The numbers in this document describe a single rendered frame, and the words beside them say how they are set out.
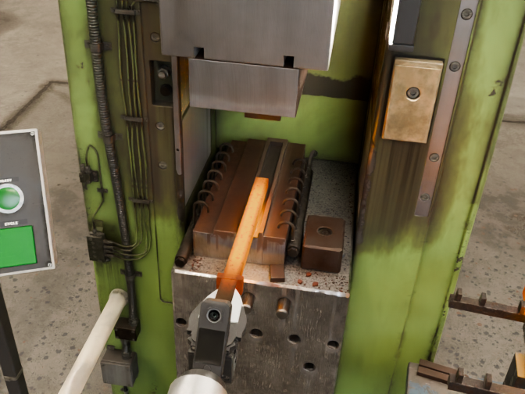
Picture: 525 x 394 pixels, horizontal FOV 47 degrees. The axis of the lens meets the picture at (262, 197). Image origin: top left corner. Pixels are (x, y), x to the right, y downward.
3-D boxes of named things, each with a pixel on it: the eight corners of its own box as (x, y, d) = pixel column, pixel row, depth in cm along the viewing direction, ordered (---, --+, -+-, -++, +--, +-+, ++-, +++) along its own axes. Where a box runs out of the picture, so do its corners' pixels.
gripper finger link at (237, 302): (232, 307, 110) (218, 345, 102) (232, 283, 106) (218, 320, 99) (248, 310, 109) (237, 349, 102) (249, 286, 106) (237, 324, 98)
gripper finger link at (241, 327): (224, 309, 103) (210, 347, 96) (224, 302, 102) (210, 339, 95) (251, 314, 103) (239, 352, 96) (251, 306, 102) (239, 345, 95)
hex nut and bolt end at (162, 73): (169, 100, 130) (168, 69, 126) (156, 99, 130) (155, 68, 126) (173, 95, 132) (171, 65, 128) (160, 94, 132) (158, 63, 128)
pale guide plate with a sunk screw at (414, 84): (426, 144, 123) (443, 64, 114) (381, 139, 124) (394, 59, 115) (425, 139, 125) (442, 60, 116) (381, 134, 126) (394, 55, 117)
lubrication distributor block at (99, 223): (112, 273, 155) (107, 230, 147) (89, 270, 156) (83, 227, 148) (117, 264, 158) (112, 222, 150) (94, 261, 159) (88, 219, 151)
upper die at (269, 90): (295, 118, 112) (299, 69, 106) (189, 106, 114) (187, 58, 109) (315, 42, 146) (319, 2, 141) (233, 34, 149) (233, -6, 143)
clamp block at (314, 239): (339, 274, 130) (343, 250, 126) (300, 269, 131) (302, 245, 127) (342, 241, 140) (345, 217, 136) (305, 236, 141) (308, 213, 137)
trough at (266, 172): (262, 238, 128) (262, 232, 127) (237, 234, 129) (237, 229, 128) (287, 144, 163) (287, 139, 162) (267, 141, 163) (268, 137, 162)
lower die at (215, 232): (283, 266, 131) (286, 235, 127) (193, 255, 133) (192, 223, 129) (303, 169, 166) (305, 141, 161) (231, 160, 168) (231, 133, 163)
